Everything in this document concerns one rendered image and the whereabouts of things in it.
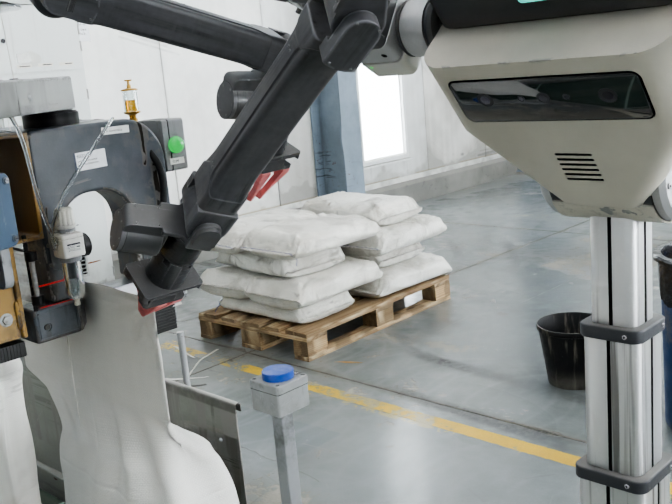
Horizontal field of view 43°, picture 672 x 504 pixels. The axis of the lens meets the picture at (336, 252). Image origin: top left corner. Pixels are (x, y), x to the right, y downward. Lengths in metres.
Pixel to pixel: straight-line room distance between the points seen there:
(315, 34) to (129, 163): 0.65
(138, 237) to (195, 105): 5.45
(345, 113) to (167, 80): 1.55
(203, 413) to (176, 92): 4.78
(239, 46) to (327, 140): 6.13
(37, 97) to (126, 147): 0.19
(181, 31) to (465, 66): 0.40
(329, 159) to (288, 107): 6.43
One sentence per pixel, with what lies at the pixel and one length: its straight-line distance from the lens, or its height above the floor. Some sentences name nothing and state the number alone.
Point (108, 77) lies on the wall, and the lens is 6.19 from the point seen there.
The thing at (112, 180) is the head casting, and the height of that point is 1.24.
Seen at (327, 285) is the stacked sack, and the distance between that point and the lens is 4.19.
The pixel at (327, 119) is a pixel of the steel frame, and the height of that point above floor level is 0.93.
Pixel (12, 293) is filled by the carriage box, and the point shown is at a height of 1.10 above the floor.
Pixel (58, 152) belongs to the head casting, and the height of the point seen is 1.30.
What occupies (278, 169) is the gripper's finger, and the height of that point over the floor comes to 1.24.
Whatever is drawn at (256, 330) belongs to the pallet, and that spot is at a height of 0.11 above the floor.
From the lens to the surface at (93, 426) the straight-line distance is 1.53.
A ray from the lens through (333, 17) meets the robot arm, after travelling 0.88.
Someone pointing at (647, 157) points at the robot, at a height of 1.24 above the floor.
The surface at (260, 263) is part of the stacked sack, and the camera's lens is 4.29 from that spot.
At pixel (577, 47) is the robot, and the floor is 1.39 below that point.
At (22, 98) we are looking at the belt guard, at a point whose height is 1.39.
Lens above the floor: 1.40
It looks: 13 degrees down
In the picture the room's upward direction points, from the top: 5 degrees counter-clockwise
